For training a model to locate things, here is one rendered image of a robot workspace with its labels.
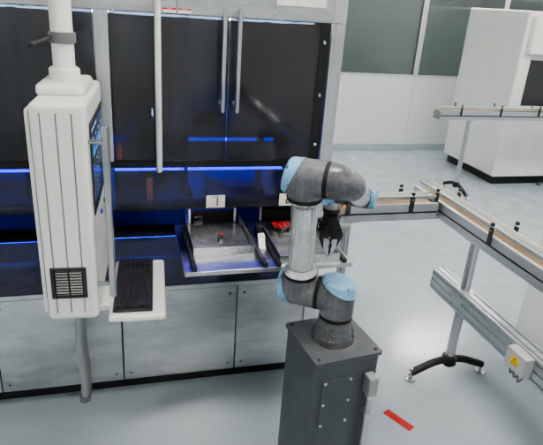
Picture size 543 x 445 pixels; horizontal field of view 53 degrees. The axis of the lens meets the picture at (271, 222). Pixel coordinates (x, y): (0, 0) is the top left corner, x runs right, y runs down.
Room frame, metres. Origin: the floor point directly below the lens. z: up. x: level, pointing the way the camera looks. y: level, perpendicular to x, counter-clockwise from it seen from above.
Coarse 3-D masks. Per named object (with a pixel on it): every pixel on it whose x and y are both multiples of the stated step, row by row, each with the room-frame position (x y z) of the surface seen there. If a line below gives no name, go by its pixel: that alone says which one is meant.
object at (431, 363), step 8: (432, 360) 2.46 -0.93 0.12; (440, 360) 2.47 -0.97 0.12; (448, 360) 2.46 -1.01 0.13; (456, 360) 2.49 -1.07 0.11; (464, 360) 2.50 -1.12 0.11; (472, 360) 2.52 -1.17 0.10; (480, 360) 2.55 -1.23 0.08; (416, 368) 2.44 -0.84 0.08; (424, 368) 2.44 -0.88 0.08; (480, 368) 2.55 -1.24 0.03; (408, 376) 2.45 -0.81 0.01
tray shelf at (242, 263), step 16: (256, 240) 2.20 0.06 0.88; (208, 256) 2.01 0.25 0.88; (224, 256) 2.02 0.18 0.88; (240, 256) 2.03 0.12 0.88; (256, 256) 2.04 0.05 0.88; (192, 272) 1.86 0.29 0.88; (208, 272) 1.88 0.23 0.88; (224, 272) 1.89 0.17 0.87; (240, 272) 1.91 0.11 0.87; (256, 272) 1.93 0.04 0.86
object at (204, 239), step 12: (192, 228) 2.28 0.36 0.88; (204, 228) 2.29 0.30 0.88; (216, 228) 2.30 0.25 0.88; (228, 228) 2.31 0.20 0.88; (240, 228) 2.32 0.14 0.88; (192, 240) 2.15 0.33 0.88; (204, 240) 2.15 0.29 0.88; (216, 240) 2.16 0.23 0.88; (228, 240) 2.17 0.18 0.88; (240, 240) 2.18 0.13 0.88; (252, 240) 2.12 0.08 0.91; (192, 252) 2.01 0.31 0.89; (204, 252) 2.01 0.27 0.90; (216, 252) 2.02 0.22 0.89; (228, 252) 2.04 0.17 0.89; (240, 252) 2.05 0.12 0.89; (252, 252) 2.07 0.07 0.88
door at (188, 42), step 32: (128, 32) 2.19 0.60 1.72; (192, 32) 2.26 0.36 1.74; (128, 64) 2.19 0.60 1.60; (192, 64) 2.26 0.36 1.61; (128, 96) 2.19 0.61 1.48; (192, 96) 2.26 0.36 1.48; (128, 128) 2.19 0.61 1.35; (192, 128) 2.26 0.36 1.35; (224, 128) 2.30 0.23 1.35; (128, 160) 2.19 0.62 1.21
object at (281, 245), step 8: (264, 232) 2.25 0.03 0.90; (272, 240) 2.21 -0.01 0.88; (280, 240) 2.21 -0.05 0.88; (288, 240) 2.22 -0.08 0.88; (280, 248) 2.13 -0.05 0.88; (288, 248) 2.13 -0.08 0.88; (320, 248) 2.16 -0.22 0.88; (328, 248) 2.16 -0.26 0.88; (280, 256) 1.99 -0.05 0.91; (288, 256) 1.99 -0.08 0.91; (320, 256) 2.03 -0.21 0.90; (336, 256) 2.05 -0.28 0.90
